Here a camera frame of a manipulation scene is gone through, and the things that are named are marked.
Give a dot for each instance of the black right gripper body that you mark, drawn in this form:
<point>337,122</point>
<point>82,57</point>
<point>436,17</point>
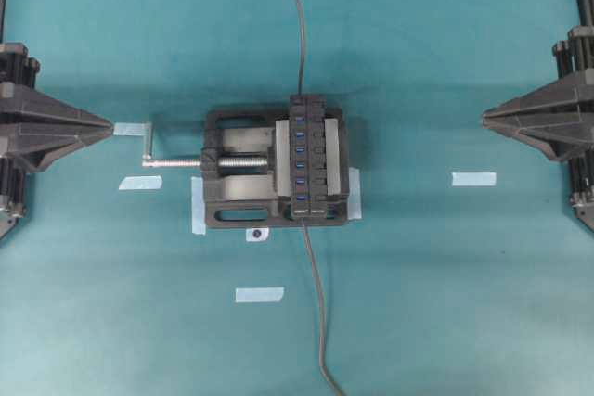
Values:
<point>575,55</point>

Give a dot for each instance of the blue tape vise left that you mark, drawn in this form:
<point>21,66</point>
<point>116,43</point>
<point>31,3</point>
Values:
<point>198,224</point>

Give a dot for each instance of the blue tape near handle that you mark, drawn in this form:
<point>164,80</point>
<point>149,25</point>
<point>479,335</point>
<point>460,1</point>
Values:
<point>129,129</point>

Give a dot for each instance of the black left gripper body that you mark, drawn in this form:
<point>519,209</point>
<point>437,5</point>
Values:
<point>17,68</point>

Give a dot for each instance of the blue tape front strip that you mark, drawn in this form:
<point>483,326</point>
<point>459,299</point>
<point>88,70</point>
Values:
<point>259,294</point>

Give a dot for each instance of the blue tape right strip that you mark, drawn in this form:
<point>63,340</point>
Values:
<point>474,179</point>

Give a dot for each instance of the black bench vise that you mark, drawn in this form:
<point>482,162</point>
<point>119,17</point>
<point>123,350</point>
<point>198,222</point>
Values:
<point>261,197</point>

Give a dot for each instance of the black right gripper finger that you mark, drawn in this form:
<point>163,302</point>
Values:
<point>564,95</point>
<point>553,146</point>

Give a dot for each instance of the tape patch black dot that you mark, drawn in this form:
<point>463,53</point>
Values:
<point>257,234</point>

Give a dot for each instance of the blue tape left strip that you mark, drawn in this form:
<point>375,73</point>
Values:
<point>142,182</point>

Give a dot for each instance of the blue tape vise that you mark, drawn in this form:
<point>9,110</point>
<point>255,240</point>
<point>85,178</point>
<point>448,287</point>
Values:
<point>198,224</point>
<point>354,202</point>

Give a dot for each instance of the black USB hub blue ports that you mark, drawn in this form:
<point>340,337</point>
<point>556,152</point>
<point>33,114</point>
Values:
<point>298,157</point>

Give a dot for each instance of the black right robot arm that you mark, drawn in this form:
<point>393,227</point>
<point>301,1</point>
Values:
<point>557,118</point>

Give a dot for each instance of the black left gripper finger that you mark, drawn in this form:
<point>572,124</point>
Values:
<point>22,104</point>
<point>36,147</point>

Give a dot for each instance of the blue tape strip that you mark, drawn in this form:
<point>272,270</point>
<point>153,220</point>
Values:
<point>142,182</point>
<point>259,294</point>
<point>474,179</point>

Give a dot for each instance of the silver vise screw handle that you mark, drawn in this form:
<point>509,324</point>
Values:
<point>148,161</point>

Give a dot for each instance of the blue tape vise right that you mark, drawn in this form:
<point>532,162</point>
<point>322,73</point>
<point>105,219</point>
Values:
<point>354,202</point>

